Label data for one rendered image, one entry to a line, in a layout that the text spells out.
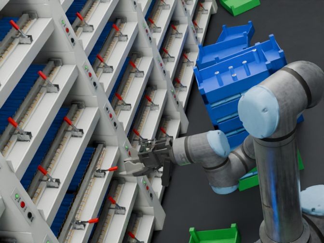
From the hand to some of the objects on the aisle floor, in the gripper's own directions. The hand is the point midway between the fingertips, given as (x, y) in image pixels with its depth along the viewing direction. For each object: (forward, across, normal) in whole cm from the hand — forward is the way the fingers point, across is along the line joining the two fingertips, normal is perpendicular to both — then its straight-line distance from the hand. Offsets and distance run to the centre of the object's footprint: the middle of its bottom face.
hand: (125, 168), depth 207 cm
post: (+28, +35, +59) cm, 74 cm away
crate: (-9, -6, +60) cm, 61 cm away
